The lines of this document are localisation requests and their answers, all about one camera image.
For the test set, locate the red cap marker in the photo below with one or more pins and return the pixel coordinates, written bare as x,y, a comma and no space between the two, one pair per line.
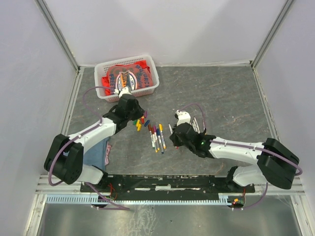
195,125

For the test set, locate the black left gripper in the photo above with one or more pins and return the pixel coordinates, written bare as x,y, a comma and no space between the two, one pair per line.
141,112

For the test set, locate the blue cap marker left group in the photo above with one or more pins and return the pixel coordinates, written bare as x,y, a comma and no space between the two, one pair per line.
160,141

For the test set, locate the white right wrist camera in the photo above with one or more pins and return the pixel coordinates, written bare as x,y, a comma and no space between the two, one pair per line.
182,117

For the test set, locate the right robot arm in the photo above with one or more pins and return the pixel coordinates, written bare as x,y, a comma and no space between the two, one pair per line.
267,162

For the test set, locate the yellow cap marker top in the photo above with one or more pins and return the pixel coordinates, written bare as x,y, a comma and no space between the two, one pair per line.
162,136

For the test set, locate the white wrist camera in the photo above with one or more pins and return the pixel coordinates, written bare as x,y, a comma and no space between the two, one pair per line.
182,117
124,90

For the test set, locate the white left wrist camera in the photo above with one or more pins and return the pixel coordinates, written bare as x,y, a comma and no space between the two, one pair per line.
124,90

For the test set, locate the orange printed shirt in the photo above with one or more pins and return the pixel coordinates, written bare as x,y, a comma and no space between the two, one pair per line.
137,75

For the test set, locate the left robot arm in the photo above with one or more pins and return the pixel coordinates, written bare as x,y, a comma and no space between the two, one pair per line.
66,154

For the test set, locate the small circuit board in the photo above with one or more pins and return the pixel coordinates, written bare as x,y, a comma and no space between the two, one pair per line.
238,203

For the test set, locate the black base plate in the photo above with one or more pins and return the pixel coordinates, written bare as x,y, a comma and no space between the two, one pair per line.
215,184

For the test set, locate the brown cap marker lower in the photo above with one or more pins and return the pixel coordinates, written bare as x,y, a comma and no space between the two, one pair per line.
151,136

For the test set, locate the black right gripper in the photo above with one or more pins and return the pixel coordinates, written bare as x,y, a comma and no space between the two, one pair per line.
173,137

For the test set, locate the white plastic basket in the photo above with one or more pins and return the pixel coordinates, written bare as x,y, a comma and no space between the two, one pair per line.
101,68

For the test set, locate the blue and pink cloth pile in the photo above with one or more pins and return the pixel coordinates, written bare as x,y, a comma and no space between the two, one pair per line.
98,155

